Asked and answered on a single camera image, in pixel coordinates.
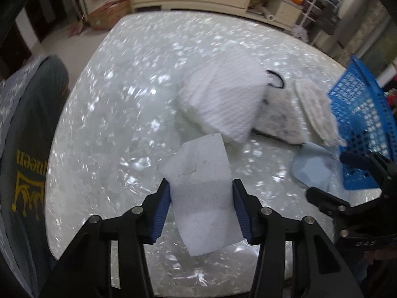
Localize white knitted towel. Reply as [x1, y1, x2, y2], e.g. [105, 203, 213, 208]
[178, 46, 269, 143]

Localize white metal shelf rack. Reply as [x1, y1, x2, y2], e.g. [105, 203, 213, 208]
[296, 0, 340, 46]

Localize brown cardboard box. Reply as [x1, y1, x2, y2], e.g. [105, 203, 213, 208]
[88, 0, 132, 30]

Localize grey cloth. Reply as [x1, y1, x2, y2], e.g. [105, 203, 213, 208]
[252, 87, 305, 145]

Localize white paper roll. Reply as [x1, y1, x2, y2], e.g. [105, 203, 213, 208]
[260, 6, 274, 22]

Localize blue plastic basket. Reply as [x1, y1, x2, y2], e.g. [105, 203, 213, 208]
[328, 54, 397, 191]

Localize grey cushioned chair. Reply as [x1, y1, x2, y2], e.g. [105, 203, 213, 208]
[1, 55, 69, 297]

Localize black hair tie ring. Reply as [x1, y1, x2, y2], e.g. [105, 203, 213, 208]
[266, 69, 285, 90]

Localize white fluffy round pad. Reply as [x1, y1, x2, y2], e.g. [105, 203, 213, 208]
[296, 79, 347, 147]

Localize light blue cloth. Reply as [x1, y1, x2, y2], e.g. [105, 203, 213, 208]
[291, 142, 340, 192]

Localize white gauze cloth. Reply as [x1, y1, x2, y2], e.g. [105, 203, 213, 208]
[159, 133, 243, 256]

